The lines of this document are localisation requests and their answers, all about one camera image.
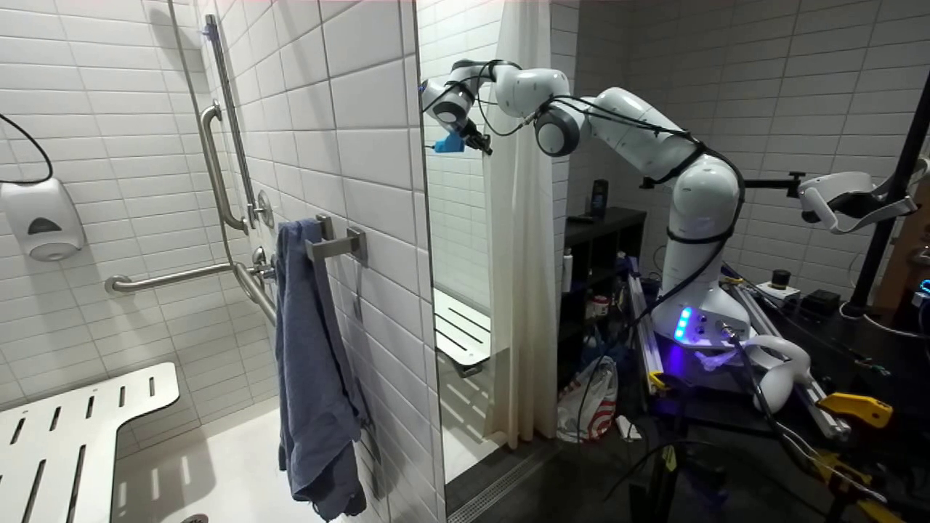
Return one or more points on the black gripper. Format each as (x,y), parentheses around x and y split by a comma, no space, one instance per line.
(449,104)

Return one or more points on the white shower curtain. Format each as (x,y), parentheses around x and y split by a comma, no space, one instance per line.
(523,277)

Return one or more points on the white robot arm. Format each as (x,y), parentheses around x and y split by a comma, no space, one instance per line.
(704,188)

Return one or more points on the white folding shower seat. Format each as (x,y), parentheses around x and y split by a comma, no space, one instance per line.
(58,454)

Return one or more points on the black shelf cabinet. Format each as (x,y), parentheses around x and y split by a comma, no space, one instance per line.
(591,266)

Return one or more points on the vertical metal grab bar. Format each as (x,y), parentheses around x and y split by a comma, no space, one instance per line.
(213,169)

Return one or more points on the chrome lower valve knob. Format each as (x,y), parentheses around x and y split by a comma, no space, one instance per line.
(261,266)

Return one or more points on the blue hanging towel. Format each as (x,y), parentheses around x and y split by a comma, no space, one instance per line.
(321,406)

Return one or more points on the white red bag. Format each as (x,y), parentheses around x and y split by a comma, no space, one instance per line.
(588,403)

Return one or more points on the horizontal metal grab bar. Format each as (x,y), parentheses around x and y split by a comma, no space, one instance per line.
(126,282)

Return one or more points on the white soap dispenser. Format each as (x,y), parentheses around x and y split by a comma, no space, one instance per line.
(43,220)

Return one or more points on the yellow clamp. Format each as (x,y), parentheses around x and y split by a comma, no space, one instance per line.
(864,409)

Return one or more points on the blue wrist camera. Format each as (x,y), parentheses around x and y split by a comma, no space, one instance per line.
(449,143)

